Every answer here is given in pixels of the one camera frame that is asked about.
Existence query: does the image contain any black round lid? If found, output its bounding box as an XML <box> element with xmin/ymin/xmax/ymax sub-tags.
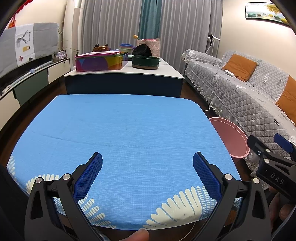
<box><xmin>132</xmin><ymin>44</ymin><xmax>152</xmax><ymax>57</ymax></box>

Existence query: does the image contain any white television cabinet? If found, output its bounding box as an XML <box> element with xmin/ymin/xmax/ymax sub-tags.
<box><xmin>0</xmin><ymin>58</ymin><xmax>71</xmax><ymax>109</ymax></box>

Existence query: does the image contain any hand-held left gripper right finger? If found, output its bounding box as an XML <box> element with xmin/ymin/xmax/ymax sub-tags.
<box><xmin>192</xmin><ymin>152</ymin><xmax>271</xmax><ymax>241</ymax></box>

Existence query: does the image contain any dark green round container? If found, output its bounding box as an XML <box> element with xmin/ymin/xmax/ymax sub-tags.
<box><xmin>132</xmin><ymin>56</ymin><xmax>160</xmax><ymax>69</ymax></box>

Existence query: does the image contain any grey television dust cover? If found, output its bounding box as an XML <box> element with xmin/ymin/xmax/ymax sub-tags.
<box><xmin>0</xmin><ymin>22</ymin><xmax>59</xmax><ymax>75</ymax></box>

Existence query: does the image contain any white floor stand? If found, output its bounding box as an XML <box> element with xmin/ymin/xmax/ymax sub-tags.
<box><xmin>207</xmin><ymin>34</ymin><xmax>221</xmax><ymax>55</ymax></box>

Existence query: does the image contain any brown teapot ornament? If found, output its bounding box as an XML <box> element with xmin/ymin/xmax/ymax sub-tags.
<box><xmin>92</xmin><ymin>43</ymin><xmax>110</xmax><ymax>52</ymax></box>

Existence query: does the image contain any colourful tin box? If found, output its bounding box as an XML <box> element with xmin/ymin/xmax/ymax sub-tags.
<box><xmin>75</xmin><ymin>51</ymin><xmax>128</xmax><ymax>72</ymax></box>

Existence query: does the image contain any pink plastic bin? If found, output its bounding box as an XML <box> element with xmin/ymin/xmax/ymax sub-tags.
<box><xmin>208</xmin><ymin>117</ymin><xmax>250</xmax><ymax>158</ymax></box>

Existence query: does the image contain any teal curtain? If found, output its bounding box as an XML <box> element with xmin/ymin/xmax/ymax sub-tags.
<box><xmin>138</xmin><ymin>0</ymin><xmax>162</xmax><ymax>45</ymax></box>

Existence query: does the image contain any grey curtain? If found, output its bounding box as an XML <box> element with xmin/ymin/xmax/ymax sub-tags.
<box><xmin>80</xmin><ymin>0</ymin><xmax>142</xmax><ymax>52</ymax></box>
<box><xmin>159</xmin><ymin>0</ymin><xmax>223</xmax><ymax>75</ymax></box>

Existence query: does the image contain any person's right hand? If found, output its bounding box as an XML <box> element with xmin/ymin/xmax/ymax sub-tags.
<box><xmin>268</xmin><ymin>186</ymin><xmax>296</xmax><ymax>234</ymax></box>

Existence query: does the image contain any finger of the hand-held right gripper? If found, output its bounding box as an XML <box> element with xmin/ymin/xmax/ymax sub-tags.
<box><xmin>247</xmin><ymin>134</ymin><xmax>273</xmax><ymax>163</ymax></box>
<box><xmin>273</xmin><ymin>134</ymin><xmax>296</xmax><ymax>161</ymax></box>

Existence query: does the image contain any white and blue stick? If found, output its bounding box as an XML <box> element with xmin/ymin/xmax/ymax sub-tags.
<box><xmin>9</xmin><ymin>61</ymin><xmax>51</xmax><ymax>86</ymax></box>

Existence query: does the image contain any white power cable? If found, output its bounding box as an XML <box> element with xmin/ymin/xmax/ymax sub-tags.
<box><xmin>203</xmin><ymin>74</ymin><xmax>226</xmax><ymax>113</ymax></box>

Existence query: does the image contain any black television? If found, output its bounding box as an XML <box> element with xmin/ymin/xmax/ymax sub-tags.
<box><xmin>0</xmin><ymin>54</ymin><xmax>55</xmax><ymax>90</ymax></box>

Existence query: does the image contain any grey quilted sofa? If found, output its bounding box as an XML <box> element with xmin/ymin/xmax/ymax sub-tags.
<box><xmin>181</xmin><ymin>49</ymin><xmax>296</xmax><ymax>176</ymax></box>

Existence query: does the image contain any pink woven basket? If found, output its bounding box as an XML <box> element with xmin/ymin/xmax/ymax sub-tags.
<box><xmin>136</xmin><ymin>38</ymin><xmax>161</xmax><ymax>58</ymax></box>

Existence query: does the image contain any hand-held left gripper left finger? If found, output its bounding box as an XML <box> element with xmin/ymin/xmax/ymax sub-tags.
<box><xmin>24</xmin><ymin>152</ymin><xmax>103</xmax><ymax>241</ymax></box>

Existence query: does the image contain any white standing air conditioner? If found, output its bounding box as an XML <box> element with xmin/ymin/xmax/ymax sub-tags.
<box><xmin>63</xmin><ymin>0</ymin><xmax>84</xmax><ymax>61</ymax></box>

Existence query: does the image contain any orange cushion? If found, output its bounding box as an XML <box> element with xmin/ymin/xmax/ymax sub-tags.
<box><xmin>222</xmin><ymin>54</ymin><xmax>258</xmax><ymax>82</ymax></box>
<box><xmin>275</xmin><ymin>75</ymin><xmax>296</xmax><ymax>127</ymax></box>

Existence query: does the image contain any framed wall picture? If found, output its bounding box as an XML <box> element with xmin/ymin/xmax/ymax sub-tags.
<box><xmin>245</xmin><ymin>2</ymin><xmax>291</xmax><ymax>28</ymax></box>

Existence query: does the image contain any blue patterned tablecloth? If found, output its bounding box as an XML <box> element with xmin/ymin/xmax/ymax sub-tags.
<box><xmin>6</xmin><ymin>94</ymin><xmax>242</xmax><ymax>232</ymax></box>

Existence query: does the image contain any red hanging ornament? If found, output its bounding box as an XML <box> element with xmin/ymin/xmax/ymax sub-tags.
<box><xmin>8</xmin><ymin>0</ymin><xmax>26</xmax><ymax>28</ymax></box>

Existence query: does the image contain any white top coffee table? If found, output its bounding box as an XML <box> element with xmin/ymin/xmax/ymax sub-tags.
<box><xmin>63</xmin><ymin>56</ymin><xmax>185</xmax><ymax>98</ymax></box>

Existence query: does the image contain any stack of colourful bowls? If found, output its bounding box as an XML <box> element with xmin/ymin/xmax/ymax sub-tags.
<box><xmin>119</xmin><ymin>43</ymin><xmax>134</xmax><ymax>55</ymax></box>

